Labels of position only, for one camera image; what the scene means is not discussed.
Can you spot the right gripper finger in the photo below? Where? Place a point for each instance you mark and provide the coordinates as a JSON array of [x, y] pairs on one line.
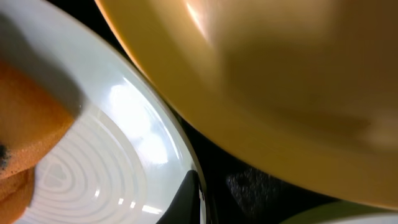
[[185, 207]]

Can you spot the light blue plate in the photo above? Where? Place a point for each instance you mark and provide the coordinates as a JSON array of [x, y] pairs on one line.
[[125, 156]]

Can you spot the yellow plate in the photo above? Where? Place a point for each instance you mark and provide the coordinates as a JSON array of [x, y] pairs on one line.
[[305, 90]]

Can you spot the orange green sponge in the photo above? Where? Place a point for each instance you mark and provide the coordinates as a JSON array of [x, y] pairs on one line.
[[32, 123]]

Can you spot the black round tray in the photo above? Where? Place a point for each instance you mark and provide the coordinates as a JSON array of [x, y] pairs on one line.
[[241, 193]]

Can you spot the light green plate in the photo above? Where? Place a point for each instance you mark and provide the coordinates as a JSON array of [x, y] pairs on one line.
[[344, 213]]

